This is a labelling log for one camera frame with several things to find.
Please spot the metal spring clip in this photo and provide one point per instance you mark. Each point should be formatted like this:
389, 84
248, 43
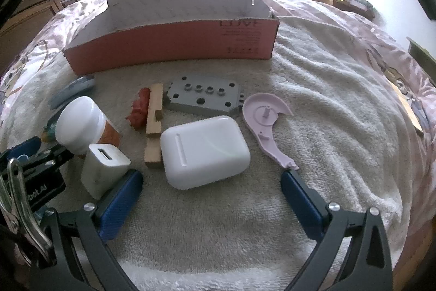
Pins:
20, 205

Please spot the white jar with orange label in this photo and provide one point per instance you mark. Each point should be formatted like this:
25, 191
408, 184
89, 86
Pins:
80, 120

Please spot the white towel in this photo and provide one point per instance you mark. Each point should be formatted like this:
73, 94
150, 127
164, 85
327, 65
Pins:
323, 107

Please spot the wooden block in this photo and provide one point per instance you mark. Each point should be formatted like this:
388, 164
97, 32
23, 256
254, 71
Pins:
153, 147

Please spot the white rounded plastic case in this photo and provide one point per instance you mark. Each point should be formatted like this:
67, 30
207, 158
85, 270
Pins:
204, 154

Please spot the red rubber piece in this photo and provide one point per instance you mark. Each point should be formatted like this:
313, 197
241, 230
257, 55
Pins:
138, 110

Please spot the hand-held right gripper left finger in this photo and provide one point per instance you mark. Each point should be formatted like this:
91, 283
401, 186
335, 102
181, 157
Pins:
119, 205

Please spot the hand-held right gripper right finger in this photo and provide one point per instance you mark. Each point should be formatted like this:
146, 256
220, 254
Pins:
303, 205

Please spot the pale purple plastic shell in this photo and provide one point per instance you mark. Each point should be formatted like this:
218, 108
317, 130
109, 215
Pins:
253, 110

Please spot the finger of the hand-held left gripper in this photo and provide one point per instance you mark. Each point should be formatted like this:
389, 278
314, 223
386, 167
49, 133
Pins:
56, 156
20, 147

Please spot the pink printed bedsheet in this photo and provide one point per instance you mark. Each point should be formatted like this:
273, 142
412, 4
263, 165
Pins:
340, 15

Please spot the red cardboard box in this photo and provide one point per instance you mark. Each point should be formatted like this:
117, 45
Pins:
170, 45

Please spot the white usb charger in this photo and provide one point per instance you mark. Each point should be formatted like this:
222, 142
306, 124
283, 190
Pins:
98, 175

